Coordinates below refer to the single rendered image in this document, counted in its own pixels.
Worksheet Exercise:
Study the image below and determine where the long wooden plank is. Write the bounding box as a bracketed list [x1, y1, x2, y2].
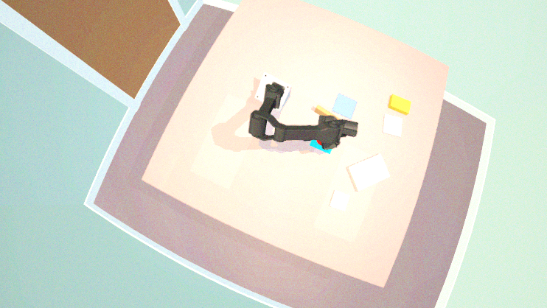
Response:
[314, 105, 339, 119]

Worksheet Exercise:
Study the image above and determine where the yellow rectangular block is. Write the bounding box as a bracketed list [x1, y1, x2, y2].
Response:
[388, 95, 411, 115]

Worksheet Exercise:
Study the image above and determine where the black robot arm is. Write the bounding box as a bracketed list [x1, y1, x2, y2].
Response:
[248, 82, 358, 150]

